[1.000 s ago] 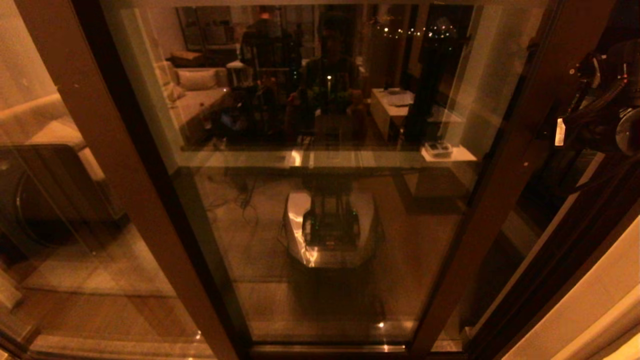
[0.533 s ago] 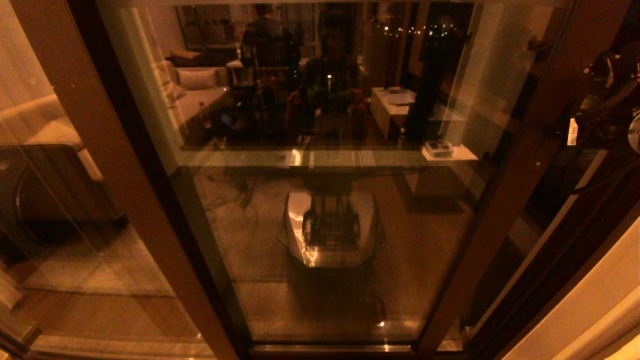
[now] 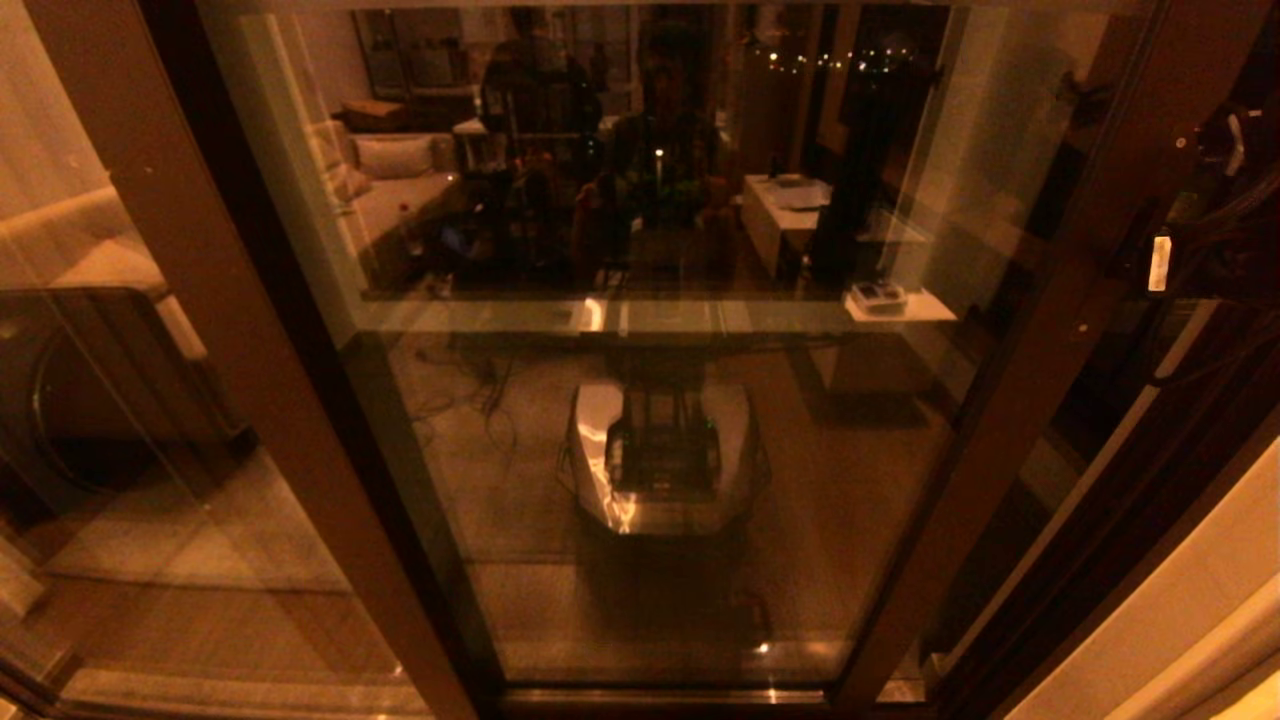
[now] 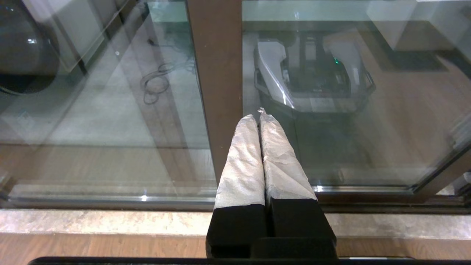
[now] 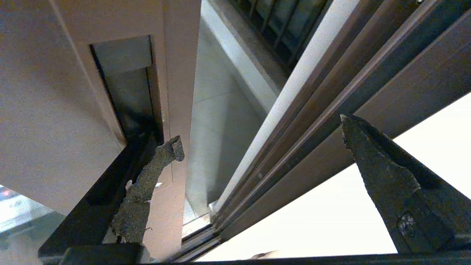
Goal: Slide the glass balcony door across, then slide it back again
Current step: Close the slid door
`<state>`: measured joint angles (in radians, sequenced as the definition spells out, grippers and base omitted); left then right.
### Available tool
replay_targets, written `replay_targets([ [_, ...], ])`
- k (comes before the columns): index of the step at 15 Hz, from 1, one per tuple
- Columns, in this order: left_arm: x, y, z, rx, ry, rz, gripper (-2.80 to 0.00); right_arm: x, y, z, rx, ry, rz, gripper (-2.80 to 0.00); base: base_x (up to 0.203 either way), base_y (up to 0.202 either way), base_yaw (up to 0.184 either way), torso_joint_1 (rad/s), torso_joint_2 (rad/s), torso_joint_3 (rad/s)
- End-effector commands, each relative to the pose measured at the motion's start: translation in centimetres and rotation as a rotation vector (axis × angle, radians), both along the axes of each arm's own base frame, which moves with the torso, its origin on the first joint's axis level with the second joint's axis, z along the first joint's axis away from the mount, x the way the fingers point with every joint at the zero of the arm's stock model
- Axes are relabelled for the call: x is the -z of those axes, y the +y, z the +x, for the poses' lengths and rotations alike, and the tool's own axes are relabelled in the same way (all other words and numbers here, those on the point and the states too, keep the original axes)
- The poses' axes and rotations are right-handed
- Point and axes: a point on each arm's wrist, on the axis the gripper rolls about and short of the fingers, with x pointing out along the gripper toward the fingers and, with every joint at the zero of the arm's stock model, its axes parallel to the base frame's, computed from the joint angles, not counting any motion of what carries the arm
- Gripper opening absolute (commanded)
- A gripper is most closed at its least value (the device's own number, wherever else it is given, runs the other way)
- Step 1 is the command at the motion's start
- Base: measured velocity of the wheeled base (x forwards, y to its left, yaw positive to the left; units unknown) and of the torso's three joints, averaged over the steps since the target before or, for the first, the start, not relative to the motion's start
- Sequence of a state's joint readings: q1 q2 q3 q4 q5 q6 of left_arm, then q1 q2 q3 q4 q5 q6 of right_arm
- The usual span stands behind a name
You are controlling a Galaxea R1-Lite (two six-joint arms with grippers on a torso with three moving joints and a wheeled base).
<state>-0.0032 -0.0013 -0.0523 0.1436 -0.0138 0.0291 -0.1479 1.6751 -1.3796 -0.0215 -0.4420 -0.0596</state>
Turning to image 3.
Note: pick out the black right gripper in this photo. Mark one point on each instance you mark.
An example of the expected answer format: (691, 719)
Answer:
(1200, 260)

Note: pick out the brown framed sliding glass door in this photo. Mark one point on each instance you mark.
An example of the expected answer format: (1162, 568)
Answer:
(1050, 350)

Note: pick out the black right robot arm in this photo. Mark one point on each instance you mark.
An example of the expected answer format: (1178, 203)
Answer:
(1250, 230)

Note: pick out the dark front-load washing machine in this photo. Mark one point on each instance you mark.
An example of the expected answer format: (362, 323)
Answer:
(100, 400)

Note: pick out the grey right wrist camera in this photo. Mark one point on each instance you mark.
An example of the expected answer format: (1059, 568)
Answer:
(1232, 140)

